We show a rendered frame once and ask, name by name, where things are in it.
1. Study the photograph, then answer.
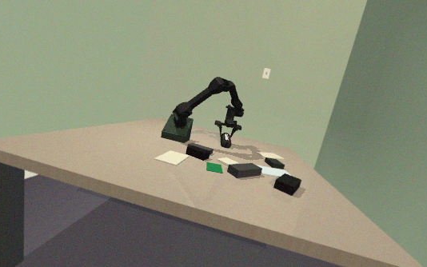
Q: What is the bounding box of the green flat rectangular card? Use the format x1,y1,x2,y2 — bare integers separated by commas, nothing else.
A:
206,162,223,173

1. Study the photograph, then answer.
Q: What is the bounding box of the dark grey controller unit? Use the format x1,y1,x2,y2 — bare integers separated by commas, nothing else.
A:
221,133,231,148

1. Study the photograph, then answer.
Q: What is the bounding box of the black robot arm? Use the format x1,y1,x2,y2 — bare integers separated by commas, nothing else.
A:
173,77,244,129

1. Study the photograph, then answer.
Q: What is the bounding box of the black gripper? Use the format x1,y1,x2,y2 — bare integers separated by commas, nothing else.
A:
215,115,241,138

